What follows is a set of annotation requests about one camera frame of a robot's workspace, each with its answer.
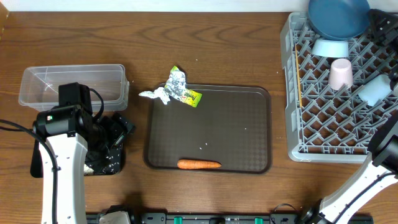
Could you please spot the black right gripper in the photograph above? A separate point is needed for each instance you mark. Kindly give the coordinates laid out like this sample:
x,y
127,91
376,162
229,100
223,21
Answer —
x,y
390,32

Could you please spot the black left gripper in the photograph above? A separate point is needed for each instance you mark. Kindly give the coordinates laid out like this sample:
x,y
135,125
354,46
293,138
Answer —
x,y
125,129

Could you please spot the dark blue plate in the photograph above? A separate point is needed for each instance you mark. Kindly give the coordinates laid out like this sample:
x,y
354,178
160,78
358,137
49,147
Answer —
x,y
338,19

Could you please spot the white rice pile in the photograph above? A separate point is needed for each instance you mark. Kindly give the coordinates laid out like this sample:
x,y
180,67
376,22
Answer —
x,y
109,164

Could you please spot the light blue small bowl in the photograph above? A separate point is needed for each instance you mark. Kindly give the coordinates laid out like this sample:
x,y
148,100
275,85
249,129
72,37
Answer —
x,y
330,48

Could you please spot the light blue cup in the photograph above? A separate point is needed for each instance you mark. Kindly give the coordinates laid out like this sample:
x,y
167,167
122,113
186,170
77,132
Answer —
x,y
375,90

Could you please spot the white pink cup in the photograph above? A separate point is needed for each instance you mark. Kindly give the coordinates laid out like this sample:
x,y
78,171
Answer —
x,y
341,74

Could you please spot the wooden chopstick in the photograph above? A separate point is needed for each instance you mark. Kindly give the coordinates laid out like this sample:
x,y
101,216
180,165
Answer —
x,y
298,75

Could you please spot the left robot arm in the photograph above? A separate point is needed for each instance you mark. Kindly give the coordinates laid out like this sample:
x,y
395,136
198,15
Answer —
x,y
71,138

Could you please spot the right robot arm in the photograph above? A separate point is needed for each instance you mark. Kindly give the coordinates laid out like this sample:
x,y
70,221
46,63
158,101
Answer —
x,y
379,169

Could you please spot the grey dishwasher rack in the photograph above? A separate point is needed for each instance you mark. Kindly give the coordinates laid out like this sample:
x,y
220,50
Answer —
x,y
332,125

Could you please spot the crumpled foil wrapper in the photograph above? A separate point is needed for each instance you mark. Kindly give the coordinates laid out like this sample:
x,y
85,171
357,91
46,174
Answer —
x,y
176,87

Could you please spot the orange carrot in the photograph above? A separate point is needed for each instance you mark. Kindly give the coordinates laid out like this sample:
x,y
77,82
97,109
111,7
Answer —
x,y
197,164

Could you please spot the clear plastic bin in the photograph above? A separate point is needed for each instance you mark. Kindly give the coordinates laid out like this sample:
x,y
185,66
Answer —
x,y
39,85

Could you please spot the dark brown serving tray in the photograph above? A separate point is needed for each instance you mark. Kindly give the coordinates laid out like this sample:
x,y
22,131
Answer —
x,y
231,125

